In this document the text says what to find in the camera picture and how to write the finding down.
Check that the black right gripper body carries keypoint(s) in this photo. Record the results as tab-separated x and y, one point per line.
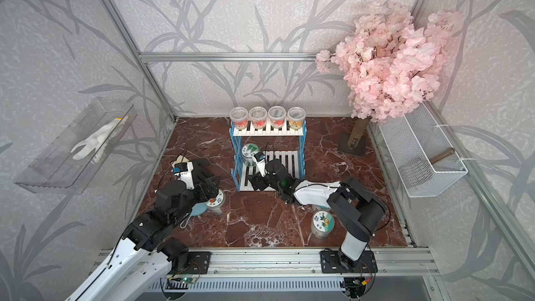
262	183

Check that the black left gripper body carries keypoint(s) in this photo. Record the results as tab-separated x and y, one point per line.
197	195

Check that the green tree label jar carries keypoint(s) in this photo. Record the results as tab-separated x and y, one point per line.
248	152

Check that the clear plastic seed container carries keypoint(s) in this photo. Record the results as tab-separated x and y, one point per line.
277	116

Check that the clear lidded seed container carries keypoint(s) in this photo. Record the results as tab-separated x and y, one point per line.
258	117

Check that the clear container red seed packet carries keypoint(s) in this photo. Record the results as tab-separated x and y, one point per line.
239	117

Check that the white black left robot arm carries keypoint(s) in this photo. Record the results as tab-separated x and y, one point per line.
146	251

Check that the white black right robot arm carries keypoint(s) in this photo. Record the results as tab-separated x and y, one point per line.
359	210

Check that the blue and white wooden shelf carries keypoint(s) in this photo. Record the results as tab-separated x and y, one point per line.
293	160

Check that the black and yellow work glove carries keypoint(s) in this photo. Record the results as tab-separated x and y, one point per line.
200	167

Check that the red strawberry label jar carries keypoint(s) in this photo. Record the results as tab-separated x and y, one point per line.
215	205

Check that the flower label jar right front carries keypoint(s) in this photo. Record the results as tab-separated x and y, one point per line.
322	224

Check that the white glove in tray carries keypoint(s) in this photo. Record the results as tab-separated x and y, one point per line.
98	143

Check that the pink blossom artificial tree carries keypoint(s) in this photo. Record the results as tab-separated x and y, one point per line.
390	66

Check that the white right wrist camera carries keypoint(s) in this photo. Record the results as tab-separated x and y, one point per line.
260	161

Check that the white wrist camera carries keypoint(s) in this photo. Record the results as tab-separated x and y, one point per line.
260	161
183	171

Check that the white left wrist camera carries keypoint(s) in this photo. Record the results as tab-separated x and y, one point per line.
183	171

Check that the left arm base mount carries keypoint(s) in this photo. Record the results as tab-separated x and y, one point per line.
182	260

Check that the aluminium front rail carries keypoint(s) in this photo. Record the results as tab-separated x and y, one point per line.
305	262

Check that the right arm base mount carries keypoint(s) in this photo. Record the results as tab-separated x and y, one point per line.
336	262

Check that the clear acrylic wall tray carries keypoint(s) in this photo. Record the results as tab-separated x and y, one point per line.
69	163

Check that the white wire mesh basket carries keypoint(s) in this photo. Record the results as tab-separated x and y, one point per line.
412	141

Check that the wooden handled brush in basket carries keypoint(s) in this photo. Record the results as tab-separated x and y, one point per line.
441	156

